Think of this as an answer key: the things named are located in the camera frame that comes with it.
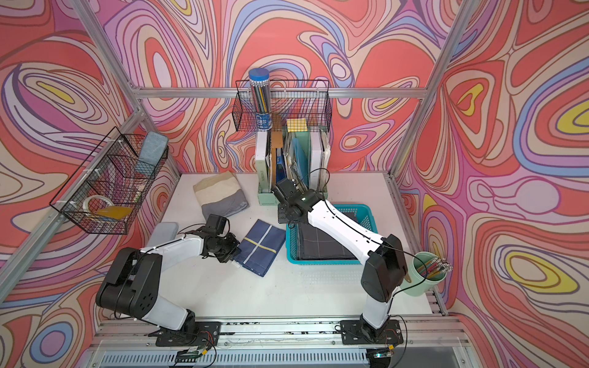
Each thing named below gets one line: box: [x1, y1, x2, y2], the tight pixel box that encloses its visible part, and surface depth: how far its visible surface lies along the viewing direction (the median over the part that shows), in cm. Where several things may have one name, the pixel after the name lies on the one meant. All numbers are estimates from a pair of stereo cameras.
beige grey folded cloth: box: [193, 171, 251, 222], surface depth 111 cm
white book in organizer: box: [309, 131, 324, 192], surface depth 100 cm
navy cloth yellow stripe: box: [232, 218, 287, 277], surface depth 94 cm
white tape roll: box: [82, 194, 115, 214], surface depth 69 cm
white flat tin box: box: [147, 222, 179, 247], surface depth 98 cm
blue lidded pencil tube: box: [248, 67, 273, 132], surface depth 77 cm
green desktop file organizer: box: [255, 130, 331, 206], surface depth 98 cm
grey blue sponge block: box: [138, 131, 169, 167], surface depth 83 cm
